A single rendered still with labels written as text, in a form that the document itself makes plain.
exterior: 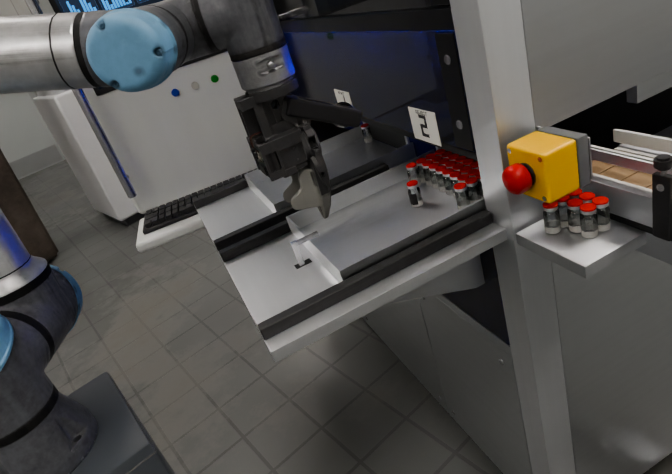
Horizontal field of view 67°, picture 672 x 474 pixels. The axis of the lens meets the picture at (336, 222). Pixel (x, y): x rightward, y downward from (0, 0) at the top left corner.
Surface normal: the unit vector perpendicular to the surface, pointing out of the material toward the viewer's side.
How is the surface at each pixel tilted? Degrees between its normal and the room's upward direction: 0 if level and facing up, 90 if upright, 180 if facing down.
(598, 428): 90
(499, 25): 90
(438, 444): 0
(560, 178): 90
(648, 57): 90
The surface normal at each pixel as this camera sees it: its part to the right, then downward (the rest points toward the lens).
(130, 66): 0.06, 0.44
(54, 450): 0.67, -0.21
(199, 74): 0.29, 0.36
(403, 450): -0.28, -0.85
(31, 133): 0.60, 0.20
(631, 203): -0.88, 0.41
